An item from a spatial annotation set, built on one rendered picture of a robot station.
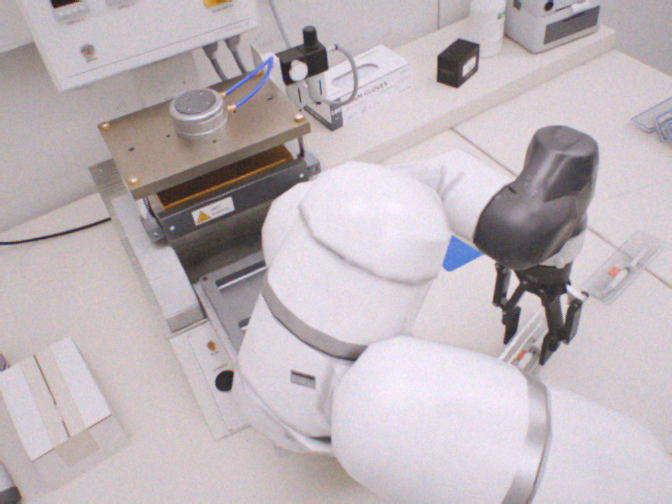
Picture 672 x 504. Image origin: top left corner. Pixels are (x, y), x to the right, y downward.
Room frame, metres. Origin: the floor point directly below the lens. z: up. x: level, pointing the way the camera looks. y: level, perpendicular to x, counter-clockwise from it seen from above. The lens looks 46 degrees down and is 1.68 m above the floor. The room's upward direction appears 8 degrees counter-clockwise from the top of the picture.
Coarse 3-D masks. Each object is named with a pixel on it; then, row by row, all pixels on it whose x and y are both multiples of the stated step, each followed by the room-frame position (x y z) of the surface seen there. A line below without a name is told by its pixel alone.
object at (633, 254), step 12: (636, 240) 0.81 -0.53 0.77; (648, 240) 0.80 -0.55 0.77; (660, 240) 0.80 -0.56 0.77; (624, 252) 0.78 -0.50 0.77; (636, 252) 0.78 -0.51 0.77; (648, 252) 0.78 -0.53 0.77; (612, 264) 0.76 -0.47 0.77; (624, 264) 0.76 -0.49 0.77; (636, 264) 0.75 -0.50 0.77; (600, 276) 0.74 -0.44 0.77; (612, 276) 0.73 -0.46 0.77; (624, 276) 0.73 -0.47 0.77; (588, 288) 0.71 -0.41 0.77; (600, 288) 0.71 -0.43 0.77; (612, 288) 0.71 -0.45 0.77
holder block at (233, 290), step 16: (256, 256) 0.67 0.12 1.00; (224, 272) 0.65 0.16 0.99; (240, 272) 0.65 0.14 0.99; (256, 272) 0.66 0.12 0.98; (208, 288) 0.62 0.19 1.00; (224, 288) 0.63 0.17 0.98; (240, 288) 0.63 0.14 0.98; (256, 288) 0.61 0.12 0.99; (224, 304) 0.59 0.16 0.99; (240, 304) 0.59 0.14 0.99; (224, 320) 0.56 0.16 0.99; (240, 320) 0.56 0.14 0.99; (240, 336) 0.53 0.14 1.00
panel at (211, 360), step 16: (192, 336) 0.61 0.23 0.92; (208, 336) 0.61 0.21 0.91; (192, 352) 0.60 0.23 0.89; (208, 352) 0.60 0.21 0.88; (224, 352) 0.60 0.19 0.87; (208, 368) 0.59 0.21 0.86; (224, 368) 0.59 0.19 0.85; (208, 384) 0.57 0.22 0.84; (224, 400) 0.56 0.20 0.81; (224, 416) 0.55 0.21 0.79; (240, 416) 0.55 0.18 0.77
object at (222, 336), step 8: (200, 288) 0.65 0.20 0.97; (200, 296) 0.63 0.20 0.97; (208, 304) 0.62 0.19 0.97; (208, 312) 0.60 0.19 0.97; (216, 320) 0.59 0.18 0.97; (216, 328) 0.57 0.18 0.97; (224, 336) 0.56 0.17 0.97; (224, 344) 0.54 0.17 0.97; (232, 352) 0.53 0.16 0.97; (232, 360) 0.52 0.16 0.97; (280, 448) 0.39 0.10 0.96; (280, 456) 0.39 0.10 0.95
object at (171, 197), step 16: (256, 160) 0.81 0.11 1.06; (272, 160) 0.81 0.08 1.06; (288, 160) 0.81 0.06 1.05; (208, 176) 0.79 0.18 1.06; (224, 176) 0.78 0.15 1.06; (240, 176) 0.78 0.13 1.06; (160, 192) 0.77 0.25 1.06; (176, 192) 0.76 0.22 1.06; (192, 192) 0.76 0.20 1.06; (208, 192) 0.76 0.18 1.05
